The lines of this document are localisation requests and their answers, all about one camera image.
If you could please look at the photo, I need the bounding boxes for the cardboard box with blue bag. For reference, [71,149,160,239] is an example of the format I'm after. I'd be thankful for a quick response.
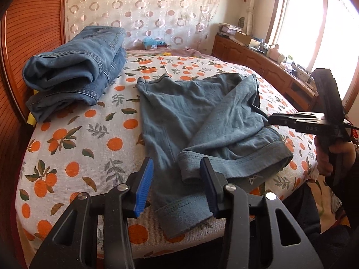
[142,37,170,51]

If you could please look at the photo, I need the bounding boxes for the grey-blue pants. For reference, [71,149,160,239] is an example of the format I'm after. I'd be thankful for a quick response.
[136,73,294,240]

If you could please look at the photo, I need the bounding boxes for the person's dark clothing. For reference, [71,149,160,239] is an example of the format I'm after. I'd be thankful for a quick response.
[276,185,359,269]

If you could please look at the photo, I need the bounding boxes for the circle pattern sheer curtain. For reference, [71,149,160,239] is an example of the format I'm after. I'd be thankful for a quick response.
[65,0,223,53]

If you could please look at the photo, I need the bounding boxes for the orange fruit print bedsheet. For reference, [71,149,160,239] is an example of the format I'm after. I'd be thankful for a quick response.
[15,54,337,260]

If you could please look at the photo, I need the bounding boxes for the flat cardboard box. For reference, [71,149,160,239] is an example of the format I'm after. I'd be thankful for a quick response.
[234,31,253,45]

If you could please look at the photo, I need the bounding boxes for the window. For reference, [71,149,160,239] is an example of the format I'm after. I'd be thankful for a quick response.
[265,0,359,111]

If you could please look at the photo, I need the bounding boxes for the wooden cabinet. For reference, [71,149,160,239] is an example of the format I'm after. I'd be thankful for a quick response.
[212,34,320,113]

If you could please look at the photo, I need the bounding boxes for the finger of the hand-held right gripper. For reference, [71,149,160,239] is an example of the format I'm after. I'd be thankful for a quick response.
[292,119,327,134]
[267,113,303,127]

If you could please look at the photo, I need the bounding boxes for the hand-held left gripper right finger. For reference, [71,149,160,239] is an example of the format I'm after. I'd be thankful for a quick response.
[200,157,324,269]

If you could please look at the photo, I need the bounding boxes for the person's right hand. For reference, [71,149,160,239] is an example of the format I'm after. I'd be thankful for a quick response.
[313,136,357,178]

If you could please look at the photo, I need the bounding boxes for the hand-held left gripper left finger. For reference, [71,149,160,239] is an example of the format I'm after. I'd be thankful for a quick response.
[29,157,155,269]

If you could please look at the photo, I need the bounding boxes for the stack of papers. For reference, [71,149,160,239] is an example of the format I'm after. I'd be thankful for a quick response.
[218,23,243,37]

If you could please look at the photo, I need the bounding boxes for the folded blue jeans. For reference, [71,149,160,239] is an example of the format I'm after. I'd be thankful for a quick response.
[22,26,127,91]
[26,48,127,123]

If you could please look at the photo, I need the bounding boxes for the white window curtain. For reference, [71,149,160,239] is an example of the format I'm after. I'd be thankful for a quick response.
[241,0,261,36]

